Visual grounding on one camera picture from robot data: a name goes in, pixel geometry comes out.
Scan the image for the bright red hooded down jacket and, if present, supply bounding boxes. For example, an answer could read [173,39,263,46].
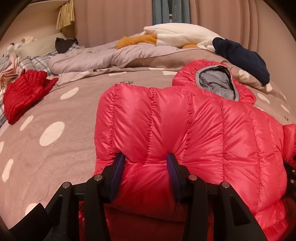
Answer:
[94,60,295,240]

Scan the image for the pink folded clothes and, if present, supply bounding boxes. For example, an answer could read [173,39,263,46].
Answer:
[1,56,19,89]

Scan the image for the brown polka dot bedspread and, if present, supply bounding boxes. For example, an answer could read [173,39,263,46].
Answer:
[0,48,292,229]

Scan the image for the folded dark red down jacket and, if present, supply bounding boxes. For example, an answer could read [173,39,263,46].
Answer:
[3,70,58,125]

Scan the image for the navy blue garment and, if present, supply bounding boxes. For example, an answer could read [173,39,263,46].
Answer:
[212,37,270,86]

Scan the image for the plaid blue white pillow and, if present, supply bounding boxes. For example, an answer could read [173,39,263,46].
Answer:
[0,43,84,127]

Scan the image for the rumpled grey lilac duvet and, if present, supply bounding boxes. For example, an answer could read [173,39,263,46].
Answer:
[48,41,183,75]

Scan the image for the small black garment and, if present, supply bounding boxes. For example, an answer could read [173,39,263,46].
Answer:
[55,37,78,54]

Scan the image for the beige pillow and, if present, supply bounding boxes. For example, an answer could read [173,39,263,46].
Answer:
[16,33,66,60]

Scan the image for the stuffed toys on headboard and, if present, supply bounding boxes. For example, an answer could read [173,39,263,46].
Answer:
[3,36,37,57]

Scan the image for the white plush goose toy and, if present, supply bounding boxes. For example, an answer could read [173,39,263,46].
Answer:
[116,23,220,52]

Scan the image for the pink curtain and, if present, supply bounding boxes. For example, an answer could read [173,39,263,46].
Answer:
[74,1,281,50]

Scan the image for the fringed beige lampshade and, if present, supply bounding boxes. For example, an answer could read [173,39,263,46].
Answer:
[56,1,75,30]

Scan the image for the blue grey curtain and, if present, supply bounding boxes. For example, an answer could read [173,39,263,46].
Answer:
[152,0,191,25]

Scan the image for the white wall shelf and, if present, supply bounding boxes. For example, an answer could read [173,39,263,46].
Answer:
[27,0,68,11]

